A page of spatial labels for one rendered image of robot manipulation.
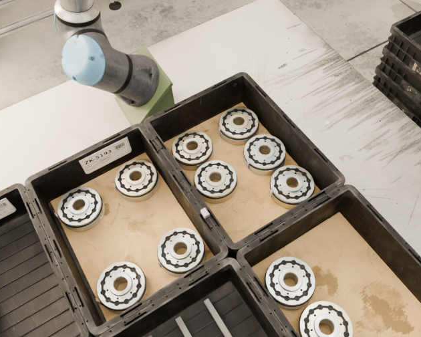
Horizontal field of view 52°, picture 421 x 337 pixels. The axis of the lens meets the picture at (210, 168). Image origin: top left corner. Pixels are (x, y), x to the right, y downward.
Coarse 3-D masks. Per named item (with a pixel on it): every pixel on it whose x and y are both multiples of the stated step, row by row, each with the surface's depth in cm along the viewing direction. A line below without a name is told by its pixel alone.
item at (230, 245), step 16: (224, 80) 110; (192, 96) 107; (160, 112) 105; (160, 144) 100; (336, 176) 93; (192, 192) 93; (320, 192) 91; (208, 208) 90; (304, 208) 89; (224, 240) 86; (240, 240) 86
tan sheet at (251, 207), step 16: (192, 128) 114; (208, 128) 114; (224, 144) 111; (224, 160) 108; (240, 160) 108; (288, 160) 108; (192, 176) 106; (240, 176) 106; (256, 176) 106; (240, 192) 103; (256, 192) 103; (224, 208) 101; (240, 208) 101; (256, 208) 101; (272, 208) 101; (224, 224) 99; (240, 224) 99; (256, 224) 99
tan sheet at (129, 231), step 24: (168, 192) 104; (120, 216) 102; (144, 216) 101; (168, 216) 101; (72, 240) 99; (96, 240) 99; (120, 240) 98; (144, 240) 98; (96, 264) 96; (144, 264) 95; (96, 288) 93; (120, 288) 92
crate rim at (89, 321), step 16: (128, 128) 103; (144, 128) 102; (96, 144) 101; (64, 160) 99; (160, 160) 97; (32, 176) 97; (176, 176) 95; (32, 192) 95; (192, 208) 91; (48, 224) 90; (208, 224) 88; (64, 256) 86; (224, 256) 85; (64, 272) 84; (80, 304) 81; (144, 304) 80; (112, 320) 79; (96, 336) 79
